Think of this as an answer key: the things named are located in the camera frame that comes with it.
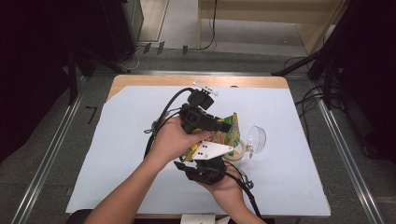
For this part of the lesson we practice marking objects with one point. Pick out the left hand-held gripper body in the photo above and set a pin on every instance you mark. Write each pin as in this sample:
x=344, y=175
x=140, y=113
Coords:
x=193, y=119

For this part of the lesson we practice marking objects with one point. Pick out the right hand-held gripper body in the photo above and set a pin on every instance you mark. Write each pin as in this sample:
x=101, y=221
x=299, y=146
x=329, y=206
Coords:
x=207, y=174

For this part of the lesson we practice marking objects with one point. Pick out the yellow green sauce pouch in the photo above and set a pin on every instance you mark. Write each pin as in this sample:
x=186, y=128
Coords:
x=232, y=133

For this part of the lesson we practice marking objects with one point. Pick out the clear jar with beige clasp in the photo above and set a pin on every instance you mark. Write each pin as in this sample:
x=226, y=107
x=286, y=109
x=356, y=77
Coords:
x=257, y=138

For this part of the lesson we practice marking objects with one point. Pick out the person's left hand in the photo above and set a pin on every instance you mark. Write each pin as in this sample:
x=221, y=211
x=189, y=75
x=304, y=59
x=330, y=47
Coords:
x=172, y=144

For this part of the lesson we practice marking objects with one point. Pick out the person's right hand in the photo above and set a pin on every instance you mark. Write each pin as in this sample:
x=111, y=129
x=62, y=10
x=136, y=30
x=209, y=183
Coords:
x=229, y=191

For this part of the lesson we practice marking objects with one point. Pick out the white paper box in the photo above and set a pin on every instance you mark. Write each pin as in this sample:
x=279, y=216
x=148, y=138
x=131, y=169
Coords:
x=197, y=219

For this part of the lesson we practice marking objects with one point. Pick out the white paper mat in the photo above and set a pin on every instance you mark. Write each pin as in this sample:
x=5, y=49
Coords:
x=109, y=174

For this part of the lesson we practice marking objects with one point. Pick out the black cabinet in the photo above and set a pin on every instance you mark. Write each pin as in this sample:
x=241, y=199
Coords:
x=123, y=28

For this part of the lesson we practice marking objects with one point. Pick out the black metal stand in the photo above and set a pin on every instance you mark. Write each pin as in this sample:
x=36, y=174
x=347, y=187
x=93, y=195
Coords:
x=73, y=74

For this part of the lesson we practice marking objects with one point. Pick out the black tripod stand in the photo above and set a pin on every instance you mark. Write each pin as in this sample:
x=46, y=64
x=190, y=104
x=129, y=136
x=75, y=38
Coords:
x=327, y=49

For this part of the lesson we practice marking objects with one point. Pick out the light wooden shelf unit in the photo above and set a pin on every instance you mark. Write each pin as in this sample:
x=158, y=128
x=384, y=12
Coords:
x=308, y=26

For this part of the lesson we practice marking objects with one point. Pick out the dark curtain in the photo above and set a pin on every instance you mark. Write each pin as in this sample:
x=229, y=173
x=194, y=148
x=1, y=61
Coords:
x=373, y=81
x=28, y=68

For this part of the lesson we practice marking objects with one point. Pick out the small dark floor bracket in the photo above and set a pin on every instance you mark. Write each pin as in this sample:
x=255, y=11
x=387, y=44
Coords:
x=146, y=48
x=160, y=47
x=185, y=49

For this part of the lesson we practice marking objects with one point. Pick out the metal floor rail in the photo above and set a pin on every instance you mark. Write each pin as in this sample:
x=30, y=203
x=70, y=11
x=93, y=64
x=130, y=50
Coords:
x=46, y=161
x=348, y=158

